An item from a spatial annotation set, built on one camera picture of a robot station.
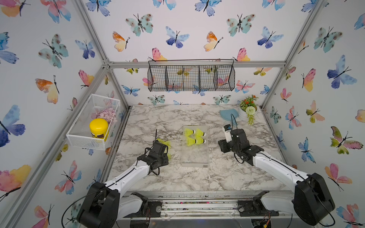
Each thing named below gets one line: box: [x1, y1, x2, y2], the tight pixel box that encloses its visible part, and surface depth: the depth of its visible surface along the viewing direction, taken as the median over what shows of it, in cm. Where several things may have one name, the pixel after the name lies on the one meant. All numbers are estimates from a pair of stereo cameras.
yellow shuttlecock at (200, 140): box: [195, 136, 207, 145], surface depth 100 cm
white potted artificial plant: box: [239, 94, 259, 126], surface depth 103 cm
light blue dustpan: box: [219, 108, 239, 121], surface depth 121 cm
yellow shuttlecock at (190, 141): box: [185, 136, 198, 147], surface depth 98 cm
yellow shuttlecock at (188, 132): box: [183, 127, 196, 137], surface depth 103 cm
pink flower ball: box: [90, 107, 118, 124], surface depth 70 cm
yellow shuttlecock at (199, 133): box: [195, 128, 207, 138], surface depth 103 cm
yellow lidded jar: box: [89, 118, 110, 142], surface depth 65 cm
